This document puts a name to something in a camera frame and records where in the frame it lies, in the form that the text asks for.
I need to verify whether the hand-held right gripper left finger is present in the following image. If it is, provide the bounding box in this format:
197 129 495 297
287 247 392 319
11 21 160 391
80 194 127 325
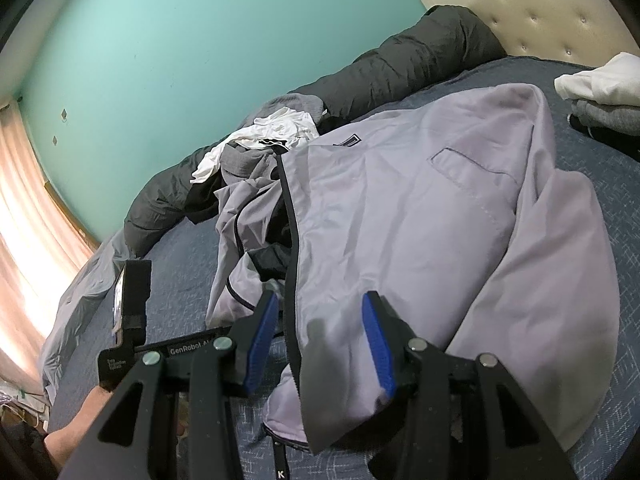
59 290 279 480

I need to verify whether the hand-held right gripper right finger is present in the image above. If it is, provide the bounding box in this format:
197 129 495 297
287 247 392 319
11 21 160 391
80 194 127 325
361 291 581 480

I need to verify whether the grey jacket with black trim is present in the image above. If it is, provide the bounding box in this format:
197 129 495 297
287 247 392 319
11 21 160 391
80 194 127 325
205 82 621 480

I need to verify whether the person's left hand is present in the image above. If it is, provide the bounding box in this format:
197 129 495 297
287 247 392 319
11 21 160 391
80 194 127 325
42 387 118 463

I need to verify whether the blue patterned bed sheet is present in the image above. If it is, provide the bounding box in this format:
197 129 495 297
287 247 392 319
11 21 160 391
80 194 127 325
47 55 640 480

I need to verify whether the light grey blanket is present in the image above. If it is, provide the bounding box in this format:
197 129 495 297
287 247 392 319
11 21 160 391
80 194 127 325
40 240 131 401

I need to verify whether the pink curtain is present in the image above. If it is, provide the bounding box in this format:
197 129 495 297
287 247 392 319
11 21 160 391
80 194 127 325
0 105 101 396

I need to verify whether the dark grey quilt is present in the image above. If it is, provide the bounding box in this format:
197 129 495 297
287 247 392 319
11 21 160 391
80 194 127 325
124 5 508 256

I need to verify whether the folded black garment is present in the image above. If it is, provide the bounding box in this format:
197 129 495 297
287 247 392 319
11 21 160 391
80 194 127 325
567 115 640 158

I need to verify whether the folded grey garment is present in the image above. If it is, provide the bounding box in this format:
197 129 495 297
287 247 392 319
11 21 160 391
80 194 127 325
570 97 640 133

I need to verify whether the folded white garment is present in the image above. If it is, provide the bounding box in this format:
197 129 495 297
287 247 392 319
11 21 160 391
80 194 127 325
554 52 640 103

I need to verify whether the beige tufted headboard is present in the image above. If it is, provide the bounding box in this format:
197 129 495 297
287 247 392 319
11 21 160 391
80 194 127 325
472 0 640 68

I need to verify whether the wooden window frame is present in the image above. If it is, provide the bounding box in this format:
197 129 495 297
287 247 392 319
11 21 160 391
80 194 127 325
42 180 103 251

